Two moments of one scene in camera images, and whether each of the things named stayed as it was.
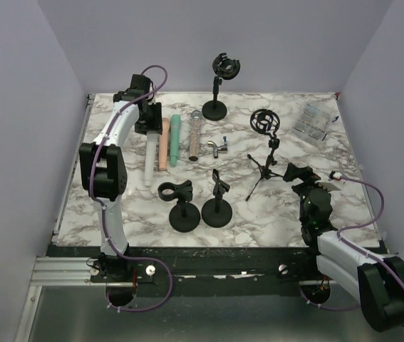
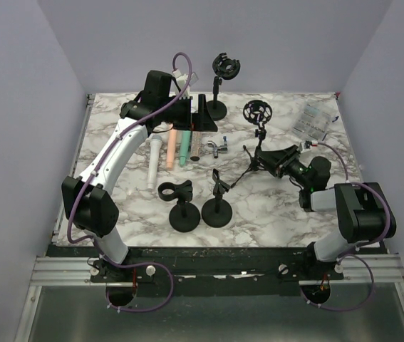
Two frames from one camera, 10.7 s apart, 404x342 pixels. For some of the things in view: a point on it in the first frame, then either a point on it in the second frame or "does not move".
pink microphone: [164, 144] to [172, 144]
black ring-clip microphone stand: [184, 216] does not move
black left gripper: [154, 124] to [205, 122]
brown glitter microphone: [194, 140] does not move
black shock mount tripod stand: [266, 121] to [259, 112]
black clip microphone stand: [217, 212] does not move
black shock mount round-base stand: [225, 68] does not move
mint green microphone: [175, 121] to [185, 142]
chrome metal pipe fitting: [222, 149] does not move
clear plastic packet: [312, 121] does not move
